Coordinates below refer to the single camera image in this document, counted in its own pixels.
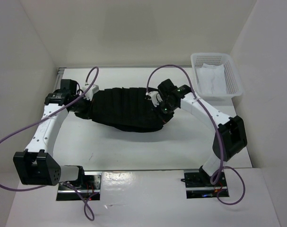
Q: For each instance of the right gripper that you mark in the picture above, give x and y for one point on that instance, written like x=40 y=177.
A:
x=163 y=118

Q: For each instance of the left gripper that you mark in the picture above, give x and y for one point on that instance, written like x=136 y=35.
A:
x=87 y=113

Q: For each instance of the black pleated skirt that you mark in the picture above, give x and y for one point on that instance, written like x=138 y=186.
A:
x=126 y=109

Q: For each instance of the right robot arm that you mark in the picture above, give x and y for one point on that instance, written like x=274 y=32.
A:
x=229 y=132

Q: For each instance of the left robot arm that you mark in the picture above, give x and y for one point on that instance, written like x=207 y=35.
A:
x=36 y=165

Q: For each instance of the white folded cloth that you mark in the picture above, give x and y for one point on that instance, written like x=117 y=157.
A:
x=211 y=79

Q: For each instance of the white plastic lattice basket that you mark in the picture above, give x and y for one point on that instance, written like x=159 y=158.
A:
x=233 y=82

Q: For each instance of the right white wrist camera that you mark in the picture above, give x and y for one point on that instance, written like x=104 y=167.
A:
x=154 y=97

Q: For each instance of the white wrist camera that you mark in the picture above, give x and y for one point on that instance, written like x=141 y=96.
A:
x=90 y=93
x=154 y=97

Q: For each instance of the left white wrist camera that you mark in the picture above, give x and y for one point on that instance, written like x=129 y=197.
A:
x=90 y=93

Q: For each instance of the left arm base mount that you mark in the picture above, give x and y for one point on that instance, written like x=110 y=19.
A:
x=89 y=187

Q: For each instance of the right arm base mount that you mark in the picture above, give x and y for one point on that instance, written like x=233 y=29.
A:
x=197 y=187

